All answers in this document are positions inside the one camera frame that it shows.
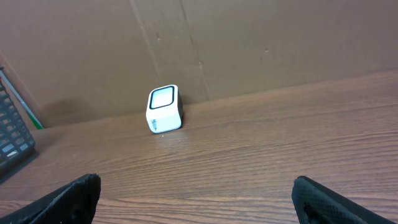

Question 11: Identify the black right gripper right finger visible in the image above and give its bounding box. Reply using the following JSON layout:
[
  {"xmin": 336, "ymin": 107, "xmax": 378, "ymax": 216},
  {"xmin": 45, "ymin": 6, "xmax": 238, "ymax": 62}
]
[{"xmin": 292, "ymin": 176, "xmax": 394, "ymax": 224}]

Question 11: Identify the grey plastic basket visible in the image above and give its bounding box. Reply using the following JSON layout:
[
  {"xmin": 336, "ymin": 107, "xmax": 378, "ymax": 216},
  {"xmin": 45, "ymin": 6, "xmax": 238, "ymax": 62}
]
[{"xmin": 1, "ymin": 78, "xmax": 36, "ymax": 183}]

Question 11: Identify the green white pen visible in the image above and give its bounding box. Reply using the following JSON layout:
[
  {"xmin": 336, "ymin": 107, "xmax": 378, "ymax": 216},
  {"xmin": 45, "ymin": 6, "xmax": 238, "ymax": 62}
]
[{"xmin": 1, "ymin": 65, "xmax": 44, "ymax": 129}]

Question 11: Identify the white barcode scanner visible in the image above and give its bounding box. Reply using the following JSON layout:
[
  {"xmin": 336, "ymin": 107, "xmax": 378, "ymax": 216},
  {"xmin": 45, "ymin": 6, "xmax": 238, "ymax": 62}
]
[{"xmin": 146, "ymin": 85, "xmax": 183, "ymax": 134}]

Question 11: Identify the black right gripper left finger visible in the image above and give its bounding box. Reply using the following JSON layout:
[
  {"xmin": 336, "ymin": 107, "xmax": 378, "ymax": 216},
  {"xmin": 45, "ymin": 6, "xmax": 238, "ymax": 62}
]
[{"xmin": 1, "ymin": 174, "xmax": 101, "ymax": 224}]

